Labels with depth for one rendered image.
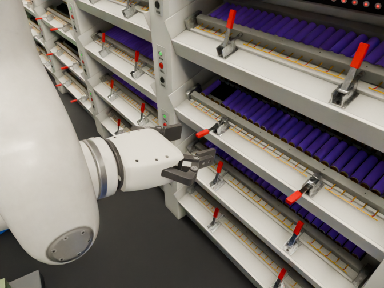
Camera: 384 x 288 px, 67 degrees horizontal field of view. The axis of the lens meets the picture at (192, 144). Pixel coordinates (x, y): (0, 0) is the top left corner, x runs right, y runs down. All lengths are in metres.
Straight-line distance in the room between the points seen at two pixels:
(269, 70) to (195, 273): 0.74
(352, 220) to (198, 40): 0.51
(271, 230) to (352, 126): 0.39
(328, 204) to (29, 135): 0.52
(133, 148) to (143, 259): 0.74
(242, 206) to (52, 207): 0.62
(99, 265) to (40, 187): 0.88
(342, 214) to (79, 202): 0.47
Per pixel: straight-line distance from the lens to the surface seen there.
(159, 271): 1.09
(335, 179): 0.62
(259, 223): 0.81
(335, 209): 0.62
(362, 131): 0.51
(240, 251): 0.98
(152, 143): 0.44
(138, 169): 0.40
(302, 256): 0.77
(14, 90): 0.29
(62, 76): 2.22
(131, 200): 1.29
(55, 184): 0.27
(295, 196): 0.58
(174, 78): 0.82
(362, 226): 0.61
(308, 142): 0.68
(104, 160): 0.38
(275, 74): 0.58
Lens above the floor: 0.94
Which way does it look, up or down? 37 degrees down
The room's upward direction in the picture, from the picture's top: straight up
